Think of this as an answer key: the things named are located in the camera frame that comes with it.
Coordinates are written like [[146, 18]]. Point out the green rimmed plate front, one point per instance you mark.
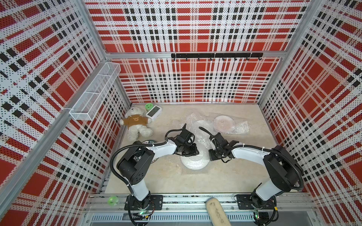
[[148, 142]]

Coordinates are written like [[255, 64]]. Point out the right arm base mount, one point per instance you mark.
[[265, 212]]

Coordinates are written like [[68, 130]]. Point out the pink plate in wrap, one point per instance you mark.
[[223, 123]]

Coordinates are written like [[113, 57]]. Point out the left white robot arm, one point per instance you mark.
[[131, 163]]

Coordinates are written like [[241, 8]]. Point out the wooden brush handle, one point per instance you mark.
[[216, 213]]

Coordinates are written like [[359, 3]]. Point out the white green small device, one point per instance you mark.
[[154, 112]]

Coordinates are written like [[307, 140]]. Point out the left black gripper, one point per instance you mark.
[[193, 152]]

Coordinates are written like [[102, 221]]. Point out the green rimmed plate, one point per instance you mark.
[[148, 142], [196, 162]]

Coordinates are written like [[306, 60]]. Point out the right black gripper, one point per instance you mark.
[[211, 156]]

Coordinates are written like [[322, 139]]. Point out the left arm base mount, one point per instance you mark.
[[141, 211]]

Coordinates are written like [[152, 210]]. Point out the beige teddy bear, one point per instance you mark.
[[136, 123]]

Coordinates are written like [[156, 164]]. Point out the black hook rail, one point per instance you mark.
[[246, 55]]

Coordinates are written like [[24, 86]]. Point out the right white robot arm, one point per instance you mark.
[[285, 174]]

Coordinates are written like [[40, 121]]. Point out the clear wall shelf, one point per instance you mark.
[[89, 103]]

